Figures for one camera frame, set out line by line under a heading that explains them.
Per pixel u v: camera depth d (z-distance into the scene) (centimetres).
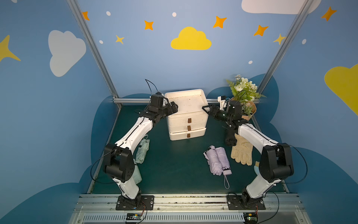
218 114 78
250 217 73
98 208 111
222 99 80
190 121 87
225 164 86
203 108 82
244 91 91
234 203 74
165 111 74
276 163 47
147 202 74
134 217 72
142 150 90
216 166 84
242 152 94
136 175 82
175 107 78
